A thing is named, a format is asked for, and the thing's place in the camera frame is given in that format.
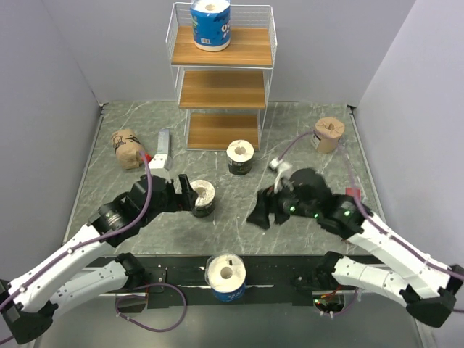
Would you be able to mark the blue-wrapped paper towel roll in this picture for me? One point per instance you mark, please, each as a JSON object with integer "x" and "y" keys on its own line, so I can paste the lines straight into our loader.
{"x": 226, "y": 276}

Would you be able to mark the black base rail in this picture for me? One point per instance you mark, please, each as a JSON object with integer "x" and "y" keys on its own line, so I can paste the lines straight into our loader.
{"x": 269, "y": 280}

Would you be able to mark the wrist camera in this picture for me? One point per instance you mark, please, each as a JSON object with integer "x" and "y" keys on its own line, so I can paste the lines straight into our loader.
{"x": 159, "y": 165}
{"x": 282, "y": 171}

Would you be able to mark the brown paper roll with drawing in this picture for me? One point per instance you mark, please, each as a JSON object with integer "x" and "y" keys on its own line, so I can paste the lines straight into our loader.
{"x": 127, "y": 148}

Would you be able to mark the wire shelf with wooden boards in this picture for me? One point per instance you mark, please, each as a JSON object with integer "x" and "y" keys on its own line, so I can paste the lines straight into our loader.
{"x": 224, "y": 94}

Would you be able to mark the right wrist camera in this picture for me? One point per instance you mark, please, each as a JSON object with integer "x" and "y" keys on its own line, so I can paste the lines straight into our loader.
{"x": 282, "y": 171}

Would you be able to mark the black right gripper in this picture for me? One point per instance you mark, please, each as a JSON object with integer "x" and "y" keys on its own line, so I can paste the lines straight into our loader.
{"x": 259, "y": 214}

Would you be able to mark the silver Protefix box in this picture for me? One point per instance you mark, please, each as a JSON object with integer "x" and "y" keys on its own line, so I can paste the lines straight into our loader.
{"x": 164, "y": 142}

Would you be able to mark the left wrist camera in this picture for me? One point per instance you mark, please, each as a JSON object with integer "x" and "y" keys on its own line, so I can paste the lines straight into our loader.
{"x": 159, "y": 165}

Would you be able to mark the red and silver box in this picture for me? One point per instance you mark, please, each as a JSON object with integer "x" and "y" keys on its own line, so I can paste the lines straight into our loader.
{"x": 353, "y": 192}

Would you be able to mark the black-wrapped paper roll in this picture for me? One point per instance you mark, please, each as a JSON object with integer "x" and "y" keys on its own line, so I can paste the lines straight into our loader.
{"x": 240, "y": 154}
{"x": 205, "y": 202}

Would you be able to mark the blue cartoon paper towel roll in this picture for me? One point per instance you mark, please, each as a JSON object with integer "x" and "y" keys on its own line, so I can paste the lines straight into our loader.
{"x": 211, "y": 24}

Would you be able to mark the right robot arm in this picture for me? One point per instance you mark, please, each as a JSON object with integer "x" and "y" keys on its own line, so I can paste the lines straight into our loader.
{"x": 424, "y": 287}

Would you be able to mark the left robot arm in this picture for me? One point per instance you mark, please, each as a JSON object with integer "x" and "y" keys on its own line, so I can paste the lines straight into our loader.
{"x": 31, "y": 302}

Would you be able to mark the brown paper roll with label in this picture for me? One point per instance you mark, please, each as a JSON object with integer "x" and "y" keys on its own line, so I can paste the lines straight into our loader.
{"x": 327, "y": 134}

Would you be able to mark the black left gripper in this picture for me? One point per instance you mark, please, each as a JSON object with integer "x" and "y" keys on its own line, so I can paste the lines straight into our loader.
{"x": 187, "y": 197}

